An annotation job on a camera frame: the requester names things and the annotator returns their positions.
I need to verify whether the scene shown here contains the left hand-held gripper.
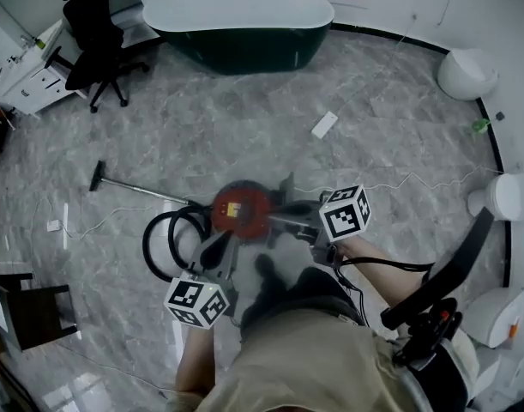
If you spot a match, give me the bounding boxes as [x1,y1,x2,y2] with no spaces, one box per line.
[163,231,242,330]

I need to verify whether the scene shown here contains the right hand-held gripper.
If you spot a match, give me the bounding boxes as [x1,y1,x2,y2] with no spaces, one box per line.
[266,171,373,269]

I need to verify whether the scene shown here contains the red round vacuum cleaner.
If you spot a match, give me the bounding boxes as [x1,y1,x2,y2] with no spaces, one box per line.
[209,179,276,246]

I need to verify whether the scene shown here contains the person's right forearm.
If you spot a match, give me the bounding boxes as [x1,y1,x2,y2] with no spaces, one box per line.
[339,232,401,310]

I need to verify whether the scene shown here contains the person's left forearm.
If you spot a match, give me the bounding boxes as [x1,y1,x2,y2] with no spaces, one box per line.
[174,323,217,398]

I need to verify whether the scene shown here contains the metal vacuum wand with nozzle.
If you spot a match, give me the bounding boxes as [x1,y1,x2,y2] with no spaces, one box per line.
[88,160,201,209]

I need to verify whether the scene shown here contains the person's black shoe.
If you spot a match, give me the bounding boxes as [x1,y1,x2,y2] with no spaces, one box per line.
[254,253,288,293]

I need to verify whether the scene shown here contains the person's dark trousers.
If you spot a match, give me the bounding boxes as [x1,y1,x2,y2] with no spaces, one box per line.
[239,266,362,342]

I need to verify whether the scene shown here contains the white power strip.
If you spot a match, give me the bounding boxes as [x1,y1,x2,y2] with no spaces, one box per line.
[310,110,339,140]

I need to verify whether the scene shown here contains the person's beige shirt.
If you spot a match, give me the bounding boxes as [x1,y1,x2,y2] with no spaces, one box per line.
[166,308,422,412]

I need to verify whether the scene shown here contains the dark green bathtub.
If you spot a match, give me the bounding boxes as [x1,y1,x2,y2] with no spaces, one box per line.
[142,0,335,76]

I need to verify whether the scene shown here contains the black belt device red button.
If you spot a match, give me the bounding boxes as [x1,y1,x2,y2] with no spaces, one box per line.
[391,297,464,368]

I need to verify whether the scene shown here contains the dark wooden stool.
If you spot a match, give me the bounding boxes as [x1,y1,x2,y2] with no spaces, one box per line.
[0,272,80,352]

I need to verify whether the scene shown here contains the white toilet with cistern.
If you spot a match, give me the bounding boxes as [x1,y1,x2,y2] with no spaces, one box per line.
[467,170,524,222]

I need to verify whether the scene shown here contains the white box with orange label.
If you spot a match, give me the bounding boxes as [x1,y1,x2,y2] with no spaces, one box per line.
[461,286,524,349]

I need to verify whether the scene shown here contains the black office chair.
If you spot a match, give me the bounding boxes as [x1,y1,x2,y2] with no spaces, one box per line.
[44,0,150,114]

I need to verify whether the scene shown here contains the white drawer cabinet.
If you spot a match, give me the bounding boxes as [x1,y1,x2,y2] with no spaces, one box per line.
[0,18,89,118]

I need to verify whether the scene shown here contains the black vacuum hose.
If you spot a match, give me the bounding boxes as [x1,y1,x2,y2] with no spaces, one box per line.
[142,203,213,284]

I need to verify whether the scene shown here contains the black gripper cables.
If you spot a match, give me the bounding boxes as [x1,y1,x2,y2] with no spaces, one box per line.
[329,246,436,322]

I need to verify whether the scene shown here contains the thin white floor cable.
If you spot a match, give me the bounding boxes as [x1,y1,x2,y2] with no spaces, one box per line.
[29,165,505,252]

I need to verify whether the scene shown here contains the white power strip cable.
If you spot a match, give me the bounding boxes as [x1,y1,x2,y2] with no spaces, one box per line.
[334,13,419,115]

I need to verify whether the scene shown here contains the black shoulder strap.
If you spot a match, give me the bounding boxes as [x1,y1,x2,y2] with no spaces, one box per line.
[380,205,496,330]

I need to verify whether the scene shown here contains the white wall-hung toilet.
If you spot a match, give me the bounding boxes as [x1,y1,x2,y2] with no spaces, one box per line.
[436,47,499,101]

